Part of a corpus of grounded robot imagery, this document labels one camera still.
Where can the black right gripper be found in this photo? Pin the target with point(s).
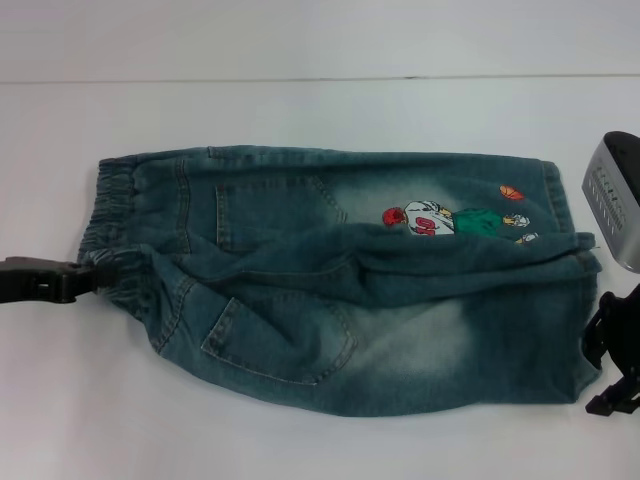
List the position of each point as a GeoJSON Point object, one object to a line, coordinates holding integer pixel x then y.
{"type": "Point", "coordinates": [622, 330]}

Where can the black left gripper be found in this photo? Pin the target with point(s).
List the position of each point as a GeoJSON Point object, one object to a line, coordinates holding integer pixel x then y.
{"type": "Point", "coordinates": [25, 280]}

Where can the blue denim shorts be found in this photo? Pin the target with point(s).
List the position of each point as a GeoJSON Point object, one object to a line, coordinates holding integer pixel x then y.
{"type": "Point", "coordinates": [300, 300]}

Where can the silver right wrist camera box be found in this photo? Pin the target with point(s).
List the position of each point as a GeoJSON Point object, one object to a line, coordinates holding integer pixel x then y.
{"type": "Point", "coordinates": [615, 200]}

